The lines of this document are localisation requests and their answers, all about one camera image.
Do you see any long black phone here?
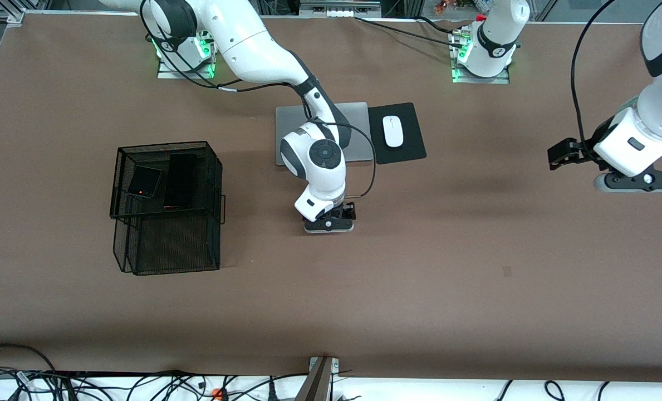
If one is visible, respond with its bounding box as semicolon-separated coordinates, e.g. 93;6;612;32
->
163;153;199;211

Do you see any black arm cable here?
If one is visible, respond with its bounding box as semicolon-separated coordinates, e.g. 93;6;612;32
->
570;0;621;163
140;0;377;200

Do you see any looping black floor cable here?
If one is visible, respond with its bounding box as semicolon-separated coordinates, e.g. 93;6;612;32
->
0;344;57;373

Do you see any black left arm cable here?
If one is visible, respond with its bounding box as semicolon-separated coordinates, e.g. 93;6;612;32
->
570;0;621;163

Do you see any white power strip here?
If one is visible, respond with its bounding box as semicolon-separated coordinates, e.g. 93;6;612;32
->
299;0;383;17

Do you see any grey metal camera post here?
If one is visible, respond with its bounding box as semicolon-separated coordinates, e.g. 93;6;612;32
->
295;356;341;401

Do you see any silver closed laptop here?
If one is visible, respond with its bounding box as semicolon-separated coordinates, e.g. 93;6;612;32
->
275;102;374;167

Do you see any short black table cable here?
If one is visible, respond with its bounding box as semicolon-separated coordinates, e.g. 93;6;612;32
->
414;16;457;34

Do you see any long black table cable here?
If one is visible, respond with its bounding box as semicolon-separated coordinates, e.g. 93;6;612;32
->
355;17;462;46

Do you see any black wire mesh basket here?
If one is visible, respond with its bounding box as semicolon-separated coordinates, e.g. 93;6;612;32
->
110;141;227;276

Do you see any small black flip phone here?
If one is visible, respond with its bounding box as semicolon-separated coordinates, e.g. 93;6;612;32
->
128;165;164;199

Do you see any white computer mouse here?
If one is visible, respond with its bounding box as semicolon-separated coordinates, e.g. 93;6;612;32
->
383;115;405;148

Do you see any black mouse pad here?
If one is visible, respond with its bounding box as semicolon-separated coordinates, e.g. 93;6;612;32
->
367;102;427;165

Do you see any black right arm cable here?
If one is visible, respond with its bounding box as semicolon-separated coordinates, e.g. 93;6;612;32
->
140;0;377;200

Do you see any aluminium frame corner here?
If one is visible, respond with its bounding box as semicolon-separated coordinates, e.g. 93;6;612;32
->
0;0;26;27

